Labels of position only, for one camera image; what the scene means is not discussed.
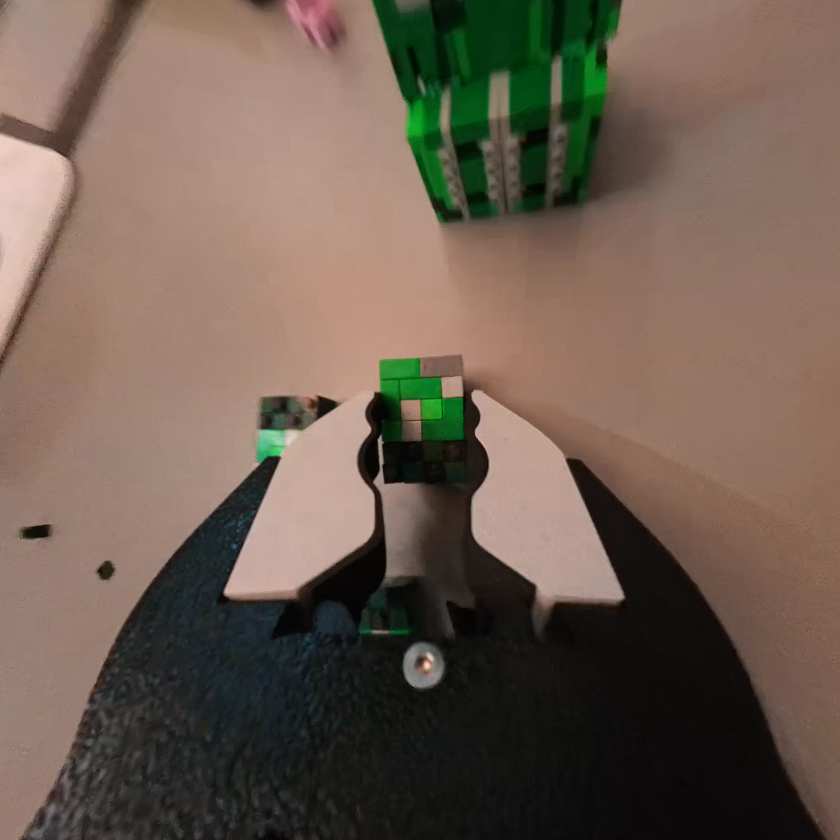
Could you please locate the tall green creeper lego model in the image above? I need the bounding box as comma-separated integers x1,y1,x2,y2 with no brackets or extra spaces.
371,0,624,224

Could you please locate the white stand with clear arms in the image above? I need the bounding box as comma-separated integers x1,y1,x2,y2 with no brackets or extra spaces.
0,128,77,361

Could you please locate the pink lego pig figure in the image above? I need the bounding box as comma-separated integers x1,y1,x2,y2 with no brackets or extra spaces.
284,0,347,52

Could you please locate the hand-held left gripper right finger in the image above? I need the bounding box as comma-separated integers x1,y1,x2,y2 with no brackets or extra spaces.
467,388,627,637

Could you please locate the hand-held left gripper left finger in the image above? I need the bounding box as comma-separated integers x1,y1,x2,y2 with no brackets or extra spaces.
222,388,388,631

